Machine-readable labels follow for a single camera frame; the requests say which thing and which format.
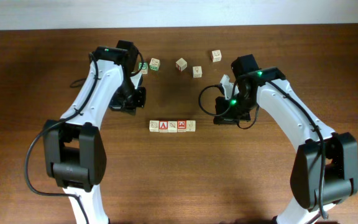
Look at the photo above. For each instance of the green edged wooden block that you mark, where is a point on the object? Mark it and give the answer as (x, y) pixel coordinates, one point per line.
(154, 64)

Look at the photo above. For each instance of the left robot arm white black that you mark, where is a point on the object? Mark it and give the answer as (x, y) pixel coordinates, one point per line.
(74, 153)

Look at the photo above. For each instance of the wooden block far right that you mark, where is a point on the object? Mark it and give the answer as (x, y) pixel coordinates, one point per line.
(216, 55)

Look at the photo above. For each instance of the wooden J block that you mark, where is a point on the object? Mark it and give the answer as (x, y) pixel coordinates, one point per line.
(190, 125)

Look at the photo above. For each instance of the green R letter block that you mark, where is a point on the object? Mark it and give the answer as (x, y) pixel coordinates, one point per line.
(143, 68)

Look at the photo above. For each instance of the wooden block bulb drawing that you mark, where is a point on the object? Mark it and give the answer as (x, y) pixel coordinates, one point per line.
(197, 72)

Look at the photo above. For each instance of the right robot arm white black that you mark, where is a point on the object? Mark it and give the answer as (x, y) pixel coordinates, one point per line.
(325, 170)

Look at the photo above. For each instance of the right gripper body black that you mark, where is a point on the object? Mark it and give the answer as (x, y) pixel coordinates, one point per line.
(230, 110)

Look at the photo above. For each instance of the red A letter block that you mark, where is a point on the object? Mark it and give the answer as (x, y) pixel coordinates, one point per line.
(163, 126)

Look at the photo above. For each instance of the wooden block with drawing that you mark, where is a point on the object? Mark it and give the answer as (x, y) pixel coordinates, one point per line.
(154, 126)

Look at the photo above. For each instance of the wooden block circle drawing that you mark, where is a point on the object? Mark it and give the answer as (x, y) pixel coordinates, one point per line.
(181, 64)

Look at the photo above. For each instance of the red E letter block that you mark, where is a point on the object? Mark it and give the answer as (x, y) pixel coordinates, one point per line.
(181, 126)

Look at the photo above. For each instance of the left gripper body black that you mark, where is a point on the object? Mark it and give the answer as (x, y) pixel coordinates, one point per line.
(127, 98)

